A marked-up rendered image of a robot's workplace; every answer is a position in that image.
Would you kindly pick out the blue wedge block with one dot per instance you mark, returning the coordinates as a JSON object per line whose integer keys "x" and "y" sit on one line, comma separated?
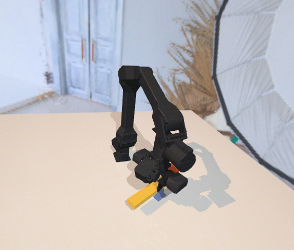
{"x": 158, "y": 196}

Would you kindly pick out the yellow bar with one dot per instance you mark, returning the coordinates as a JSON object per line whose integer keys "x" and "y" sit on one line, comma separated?
{"x": 146, "y": 193}

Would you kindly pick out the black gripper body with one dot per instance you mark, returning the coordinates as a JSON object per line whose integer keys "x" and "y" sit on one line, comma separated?
{"x": 175, "y": 182}

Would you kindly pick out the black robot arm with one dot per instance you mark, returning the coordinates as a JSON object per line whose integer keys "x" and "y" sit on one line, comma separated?
{"x": 166, "y": 117}

